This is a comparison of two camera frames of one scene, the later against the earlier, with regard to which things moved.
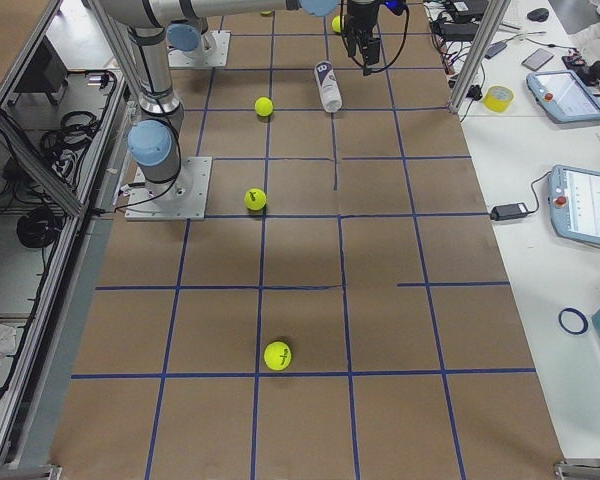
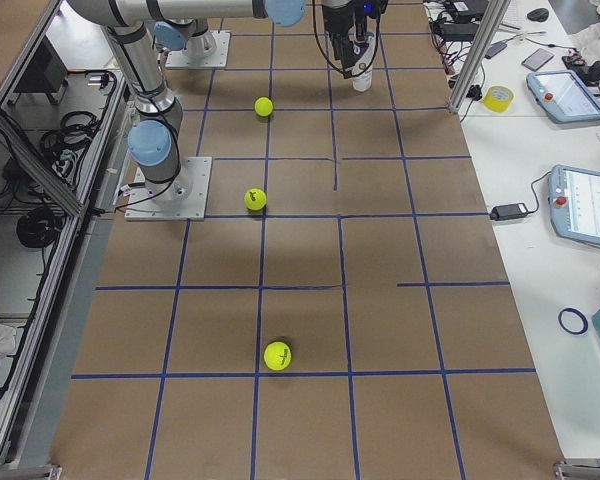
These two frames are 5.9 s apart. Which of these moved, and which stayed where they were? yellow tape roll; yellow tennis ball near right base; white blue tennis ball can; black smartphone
Moved: white blue tennis ball can
Stayed: yellow tape roll; yellow tennis ball near right base; black smartphone
